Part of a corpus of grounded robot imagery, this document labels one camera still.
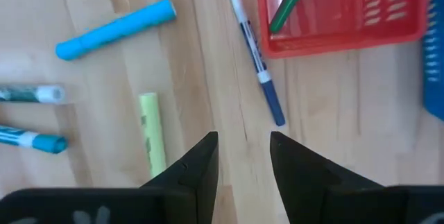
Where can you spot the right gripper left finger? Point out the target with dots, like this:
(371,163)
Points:
(194,189)

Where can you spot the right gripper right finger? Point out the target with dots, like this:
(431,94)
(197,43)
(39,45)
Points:
(312,196)

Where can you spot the pale green Sharpie highlighter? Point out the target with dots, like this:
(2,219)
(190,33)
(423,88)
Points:
(152,134)

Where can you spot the green thin marker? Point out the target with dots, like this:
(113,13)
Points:
(288,5)

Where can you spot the slim blue capped pen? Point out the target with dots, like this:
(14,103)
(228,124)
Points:
(256,55)

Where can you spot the red plastic basket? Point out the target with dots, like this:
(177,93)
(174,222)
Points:
(347,45)

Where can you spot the teal Expo marker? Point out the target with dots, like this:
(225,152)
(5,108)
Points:
(45,142)

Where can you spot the cyan highlighter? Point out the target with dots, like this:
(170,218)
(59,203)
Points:
(116,30)

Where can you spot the blue plastic basket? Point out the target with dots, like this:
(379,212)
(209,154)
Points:
(435,61)

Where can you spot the dark green Expo marker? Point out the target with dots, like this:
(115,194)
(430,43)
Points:
(24,94)

